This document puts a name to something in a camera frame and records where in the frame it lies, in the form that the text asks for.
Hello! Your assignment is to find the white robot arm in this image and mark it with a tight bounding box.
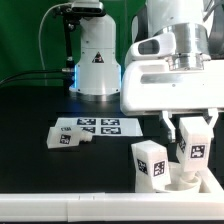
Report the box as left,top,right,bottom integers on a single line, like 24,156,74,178
74,0,224,118

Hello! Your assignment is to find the white L-shaped fence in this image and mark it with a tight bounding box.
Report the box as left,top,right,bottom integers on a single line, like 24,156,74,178
0,148,224,223

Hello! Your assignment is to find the black cable upper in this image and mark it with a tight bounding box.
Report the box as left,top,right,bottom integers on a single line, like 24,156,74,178
0,68,75,84

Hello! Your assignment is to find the black cable lower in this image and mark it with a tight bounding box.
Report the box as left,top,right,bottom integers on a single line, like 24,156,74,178
0,75,74,88

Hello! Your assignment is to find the black camera on stand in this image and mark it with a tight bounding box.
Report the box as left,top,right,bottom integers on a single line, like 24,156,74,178
55,0,106,17

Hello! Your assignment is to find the black camera stand pole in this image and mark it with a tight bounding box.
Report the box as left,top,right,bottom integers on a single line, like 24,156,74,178
63,17,75,69

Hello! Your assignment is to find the grey camera cable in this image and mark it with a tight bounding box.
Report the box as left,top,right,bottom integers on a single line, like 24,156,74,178
37,3,72,87

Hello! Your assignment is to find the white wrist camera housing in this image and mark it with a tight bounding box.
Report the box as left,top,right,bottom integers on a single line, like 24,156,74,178
125,32,176,66

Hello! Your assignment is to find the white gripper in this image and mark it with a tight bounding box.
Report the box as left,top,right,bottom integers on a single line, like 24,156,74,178
120,60,224,143

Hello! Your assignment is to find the black cable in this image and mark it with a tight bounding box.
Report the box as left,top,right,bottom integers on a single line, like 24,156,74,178
0,68,75,84
0,75,74,88

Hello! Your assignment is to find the white marker tag sheet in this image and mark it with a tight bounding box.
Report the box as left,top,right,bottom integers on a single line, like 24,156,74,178
56,117,143,137

